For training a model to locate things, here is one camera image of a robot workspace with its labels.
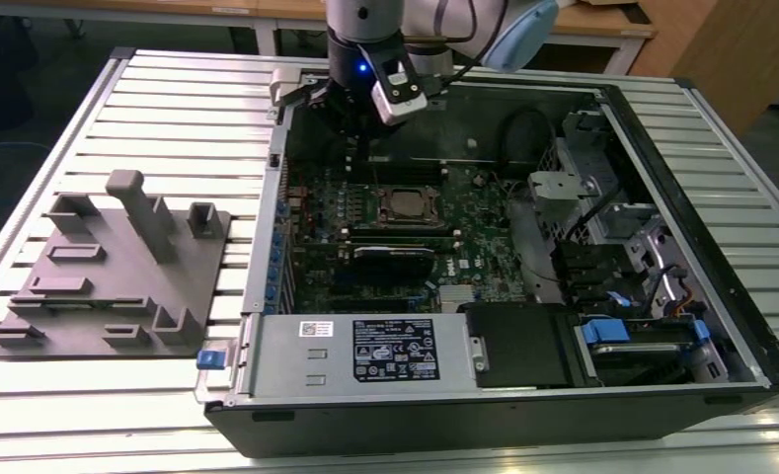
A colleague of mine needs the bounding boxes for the wooden top desk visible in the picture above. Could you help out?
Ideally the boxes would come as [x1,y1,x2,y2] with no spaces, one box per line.
[0,0,263,50]
[256,0,657,75]

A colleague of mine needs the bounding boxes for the grey parts rack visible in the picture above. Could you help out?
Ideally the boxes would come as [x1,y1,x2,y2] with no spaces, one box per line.
[0,169,233,357]

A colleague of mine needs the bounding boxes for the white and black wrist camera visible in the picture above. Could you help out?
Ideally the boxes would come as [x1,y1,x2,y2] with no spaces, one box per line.
[368,46,429,124]

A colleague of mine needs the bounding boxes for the black expansion slot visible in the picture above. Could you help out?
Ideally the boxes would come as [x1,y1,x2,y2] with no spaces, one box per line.
[329,295,427,313]

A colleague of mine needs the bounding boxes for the CPU socket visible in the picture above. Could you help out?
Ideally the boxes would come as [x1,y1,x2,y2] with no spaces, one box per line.
[372,185,447,229]

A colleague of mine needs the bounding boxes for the black graphics card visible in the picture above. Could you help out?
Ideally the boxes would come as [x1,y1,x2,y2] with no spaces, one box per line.
[352,245,437,293]

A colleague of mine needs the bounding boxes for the black plastic bracket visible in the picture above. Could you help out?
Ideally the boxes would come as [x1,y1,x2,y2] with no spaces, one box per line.
[549,242,641,306]

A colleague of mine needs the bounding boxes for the silver metal bracket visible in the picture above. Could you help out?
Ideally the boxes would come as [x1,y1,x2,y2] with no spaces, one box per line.
[528,170,596,204]

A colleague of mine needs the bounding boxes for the wooden cabinet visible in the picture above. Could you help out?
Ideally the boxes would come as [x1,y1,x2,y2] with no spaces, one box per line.
[628,0,779,137]

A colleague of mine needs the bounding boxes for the silver finned heatsink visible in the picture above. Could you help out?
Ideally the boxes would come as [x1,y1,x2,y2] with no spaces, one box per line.
[437,283,481,303]

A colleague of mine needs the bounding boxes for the black PC case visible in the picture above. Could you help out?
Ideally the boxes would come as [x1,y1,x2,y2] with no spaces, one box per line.
[193,68,779,460]

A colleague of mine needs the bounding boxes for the blue disk carrier handle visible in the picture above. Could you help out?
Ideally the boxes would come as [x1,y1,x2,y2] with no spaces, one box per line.
[576,318,631,345]

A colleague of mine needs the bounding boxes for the black disk drive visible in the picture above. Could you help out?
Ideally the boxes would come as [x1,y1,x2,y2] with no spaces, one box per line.
[585,341,697,387]

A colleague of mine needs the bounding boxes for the silver CPU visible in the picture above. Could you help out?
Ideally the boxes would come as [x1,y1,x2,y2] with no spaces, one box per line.
[388,191,429,216]

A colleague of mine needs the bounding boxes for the black plastic shroud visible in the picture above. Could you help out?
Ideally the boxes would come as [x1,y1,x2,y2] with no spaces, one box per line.
[457,301,607,392]

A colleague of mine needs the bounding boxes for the silver disk bay cage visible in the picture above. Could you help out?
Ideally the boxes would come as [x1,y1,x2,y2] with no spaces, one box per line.
[531,109,725,320]

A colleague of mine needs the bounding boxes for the black looped cable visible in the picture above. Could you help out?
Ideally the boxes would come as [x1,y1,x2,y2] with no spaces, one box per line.
[497,107,557,167]

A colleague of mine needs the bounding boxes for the green motherboard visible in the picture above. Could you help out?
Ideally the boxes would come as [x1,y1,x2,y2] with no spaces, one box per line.
[280,155,543,316]

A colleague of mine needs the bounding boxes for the coloured power wires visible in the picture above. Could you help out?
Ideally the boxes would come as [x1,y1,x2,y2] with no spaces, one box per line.
[664,288,701,320]

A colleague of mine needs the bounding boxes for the silver power supply unit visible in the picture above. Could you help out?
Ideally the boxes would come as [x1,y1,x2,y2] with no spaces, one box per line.
[247,313,481,399]

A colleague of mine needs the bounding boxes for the grey case latch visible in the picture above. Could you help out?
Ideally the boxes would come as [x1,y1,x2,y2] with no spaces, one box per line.
[268,67,305,108]

